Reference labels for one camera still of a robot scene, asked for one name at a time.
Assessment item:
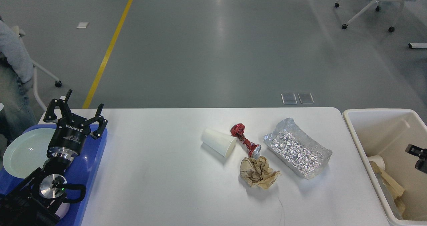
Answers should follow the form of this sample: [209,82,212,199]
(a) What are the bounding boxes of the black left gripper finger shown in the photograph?
[43,89,73,125]
[80,104,108,140]

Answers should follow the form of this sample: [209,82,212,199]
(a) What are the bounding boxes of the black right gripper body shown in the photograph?
[415,159,427,173]

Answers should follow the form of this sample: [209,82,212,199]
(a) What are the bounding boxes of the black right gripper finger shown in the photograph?
[405,144,427,158]

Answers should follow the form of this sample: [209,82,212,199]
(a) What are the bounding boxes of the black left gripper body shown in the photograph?
[48,121,91,158]

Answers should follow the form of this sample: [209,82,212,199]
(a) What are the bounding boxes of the mint green plate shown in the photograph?
[3,128,55,179]

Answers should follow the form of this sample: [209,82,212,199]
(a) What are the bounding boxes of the pink mug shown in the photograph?
[55,203,70,220]

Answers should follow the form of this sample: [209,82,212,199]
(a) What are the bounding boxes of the aluminium foil sheet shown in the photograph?
[263,118,333,180]

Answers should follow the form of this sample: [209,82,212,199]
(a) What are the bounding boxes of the brown paper bag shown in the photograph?
[369,161,405,200]

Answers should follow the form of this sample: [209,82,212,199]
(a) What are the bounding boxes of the aluminium foil tray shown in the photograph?
[375,173,403,220]

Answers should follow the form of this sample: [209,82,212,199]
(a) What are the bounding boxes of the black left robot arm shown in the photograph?
[1,90,108,226]

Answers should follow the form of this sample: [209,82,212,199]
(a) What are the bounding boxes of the beige plastic bin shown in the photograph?
[343,108,427,226]

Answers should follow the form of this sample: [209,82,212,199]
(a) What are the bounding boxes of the seated person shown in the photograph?
[0,20,36,146]

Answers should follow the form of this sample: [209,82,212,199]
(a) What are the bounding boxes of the white chair left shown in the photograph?
[12,26,62,111]

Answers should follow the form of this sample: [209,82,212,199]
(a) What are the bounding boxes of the paper cup in bin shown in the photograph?
[367,155,385,170]

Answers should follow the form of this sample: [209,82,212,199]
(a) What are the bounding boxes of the blue plastic tray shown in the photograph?
[0,125,108,226]

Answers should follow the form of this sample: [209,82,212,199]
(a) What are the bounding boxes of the white floor bar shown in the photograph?
[408,42,427,49]

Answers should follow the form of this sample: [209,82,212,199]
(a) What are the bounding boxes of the white paper cup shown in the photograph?
[201,129,237,158]

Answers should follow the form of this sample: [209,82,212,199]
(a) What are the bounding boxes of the crushed red can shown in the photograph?
[230,124,262,159]

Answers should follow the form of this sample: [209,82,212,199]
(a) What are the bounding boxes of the crumpled brown paper ball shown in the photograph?
[240,156,281,190]

